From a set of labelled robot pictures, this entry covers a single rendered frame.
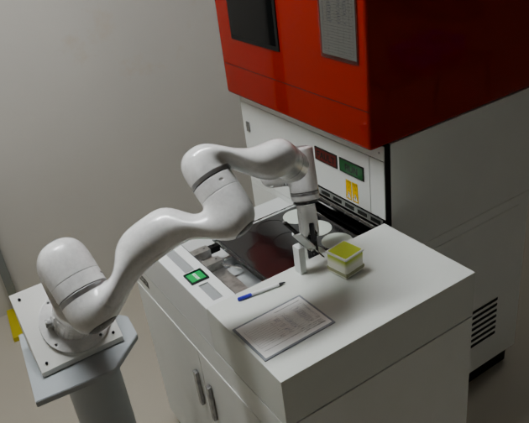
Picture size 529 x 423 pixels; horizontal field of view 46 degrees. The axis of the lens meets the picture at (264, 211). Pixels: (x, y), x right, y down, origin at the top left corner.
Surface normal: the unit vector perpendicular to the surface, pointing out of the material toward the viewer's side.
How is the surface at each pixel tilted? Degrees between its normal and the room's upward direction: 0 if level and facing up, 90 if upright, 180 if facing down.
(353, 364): 90
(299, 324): 0
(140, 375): 0
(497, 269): 90
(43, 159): 90
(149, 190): 90
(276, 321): 0
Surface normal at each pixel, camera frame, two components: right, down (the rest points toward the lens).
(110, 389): 0.72, 0.27
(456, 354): 0.54, 0.36
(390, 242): -0.11, -0.87
